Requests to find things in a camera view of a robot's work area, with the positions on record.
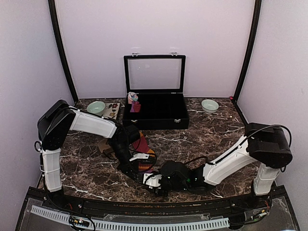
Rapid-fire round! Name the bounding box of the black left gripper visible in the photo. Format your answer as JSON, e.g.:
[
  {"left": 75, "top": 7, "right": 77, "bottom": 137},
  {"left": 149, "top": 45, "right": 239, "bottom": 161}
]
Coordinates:
[{"left": 110, "top": 140, "right": 139, "bottom": 182}]

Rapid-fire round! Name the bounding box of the magenta striped sock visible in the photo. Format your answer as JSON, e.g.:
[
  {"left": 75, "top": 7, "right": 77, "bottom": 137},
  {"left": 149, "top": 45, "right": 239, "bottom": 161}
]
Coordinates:
[{"left": 132, "top": 131, "right": 156, "bottom": 173}]

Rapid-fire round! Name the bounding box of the brown sock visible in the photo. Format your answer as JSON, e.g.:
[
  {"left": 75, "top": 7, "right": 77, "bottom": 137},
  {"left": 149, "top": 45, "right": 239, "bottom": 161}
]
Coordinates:
[{"left": 97, "top": 138, "right": 117, "bottom": 161}]

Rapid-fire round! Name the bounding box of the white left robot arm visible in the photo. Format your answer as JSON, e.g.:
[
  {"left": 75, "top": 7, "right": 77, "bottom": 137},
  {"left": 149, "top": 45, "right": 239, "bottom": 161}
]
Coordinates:
[{"left": 35, "top": 100, "right": 157, "bottom": 210}]

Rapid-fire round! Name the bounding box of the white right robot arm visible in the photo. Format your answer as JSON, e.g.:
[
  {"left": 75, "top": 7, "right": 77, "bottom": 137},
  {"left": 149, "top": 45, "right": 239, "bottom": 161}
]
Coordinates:
[{"left": 142, "top": 123, "right": 293, "bottom": 209}]

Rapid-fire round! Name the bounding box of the magenta purple rolled sock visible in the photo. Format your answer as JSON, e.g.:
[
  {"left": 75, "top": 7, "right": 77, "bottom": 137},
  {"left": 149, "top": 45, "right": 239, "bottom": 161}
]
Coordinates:
[{"left": 130, "top": 101, "right": 141, "bottom": 113}]

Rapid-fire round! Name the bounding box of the green ceramic bowl on plate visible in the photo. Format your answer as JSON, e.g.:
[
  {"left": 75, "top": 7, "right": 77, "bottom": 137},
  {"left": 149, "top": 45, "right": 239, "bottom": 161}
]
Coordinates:
[{"left": 87, "top": 101, "right": 106, "bottom": 116}]

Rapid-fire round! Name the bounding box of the pink white rolled sock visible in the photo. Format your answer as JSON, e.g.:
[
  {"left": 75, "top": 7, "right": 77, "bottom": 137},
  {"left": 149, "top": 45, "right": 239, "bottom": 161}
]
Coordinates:
[{"left": 128, "top": 92, "right": 138, "bottom": 104}]

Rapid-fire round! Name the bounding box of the green bowl at right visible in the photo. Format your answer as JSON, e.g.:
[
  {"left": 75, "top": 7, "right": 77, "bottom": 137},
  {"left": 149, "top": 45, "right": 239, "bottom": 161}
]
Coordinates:
[{"left": 201, "top": 99, "right": 219, "bottom": 115}]

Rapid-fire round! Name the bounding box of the black compartment storage box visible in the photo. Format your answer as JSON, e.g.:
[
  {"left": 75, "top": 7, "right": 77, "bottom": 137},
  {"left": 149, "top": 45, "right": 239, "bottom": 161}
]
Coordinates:
[{"left": 122, "top": 54, "right": 190, "bottom": 130}]

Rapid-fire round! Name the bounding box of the white perforated front rail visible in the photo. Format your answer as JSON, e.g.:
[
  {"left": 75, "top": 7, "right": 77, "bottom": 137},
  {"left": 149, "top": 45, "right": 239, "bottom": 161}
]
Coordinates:
[{"left": 30, "top": 205, "right": 230, "bottom": 231}]

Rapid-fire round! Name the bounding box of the black left corner post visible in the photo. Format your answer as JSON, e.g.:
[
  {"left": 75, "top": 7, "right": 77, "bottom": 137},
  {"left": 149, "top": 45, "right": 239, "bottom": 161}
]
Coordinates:
[{"left": 48, "top": 0, "right": 79, "bottom": 103}]

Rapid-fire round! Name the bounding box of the black corner post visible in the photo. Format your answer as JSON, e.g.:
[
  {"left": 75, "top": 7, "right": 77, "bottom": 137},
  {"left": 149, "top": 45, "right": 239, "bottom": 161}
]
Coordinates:
[
  {"left": 48, "top": 0, "right": 79, "bottom": 103},
  {"left": 233, "top": 0, "right": 263, "bottom": 102}
]

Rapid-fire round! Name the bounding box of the black right corner post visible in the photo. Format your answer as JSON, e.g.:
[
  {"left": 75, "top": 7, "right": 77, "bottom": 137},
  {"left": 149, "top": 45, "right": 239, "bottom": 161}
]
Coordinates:
[{"left": 233, "top": 0, "right": 263, "bottom": 102}]

